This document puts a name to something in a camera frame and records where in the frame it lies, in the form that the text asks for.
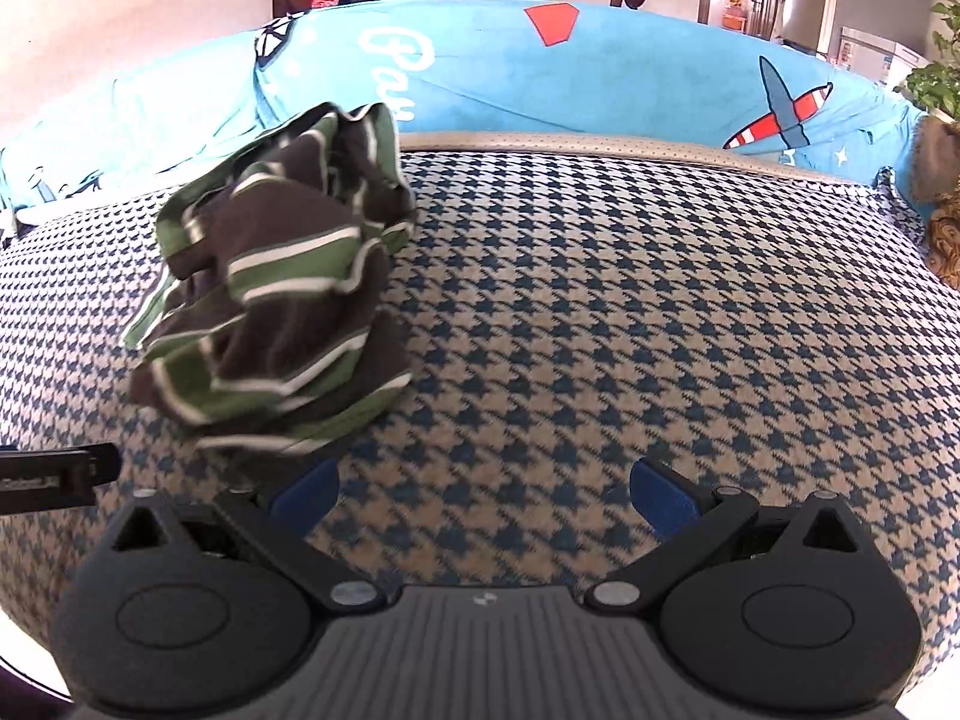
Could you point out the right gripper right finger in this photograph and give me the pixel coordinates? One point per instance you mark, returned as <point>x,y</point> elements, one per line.
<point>783,608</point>

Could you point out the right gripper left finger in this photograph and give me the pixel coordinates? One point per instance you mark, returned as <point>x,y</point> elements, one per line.
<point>187,609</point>

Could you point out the green brown striped shirt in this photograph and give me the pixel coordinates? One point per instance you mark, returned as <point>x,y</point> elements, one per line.
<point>265,332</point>

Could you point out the houndstooth sofa seat cushion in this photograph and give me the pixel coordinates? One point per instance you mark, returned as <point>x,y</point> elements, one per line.
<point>567,315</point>

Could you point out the blue printed sofa back cover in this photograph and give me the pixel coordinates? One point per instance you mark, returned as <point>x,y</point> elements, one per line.
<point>464,66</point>

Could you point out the brown plush toy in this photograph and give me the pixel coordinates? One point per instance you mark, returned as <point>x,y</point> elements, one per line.
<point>935,163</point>

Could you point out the green potted plant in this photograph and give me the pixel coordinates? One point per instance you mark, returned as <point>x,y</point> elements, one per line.
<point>935,87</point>

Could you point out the white chest freezer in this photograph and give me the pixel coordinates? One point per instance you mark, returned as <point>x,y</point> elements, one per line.
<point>879,59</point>

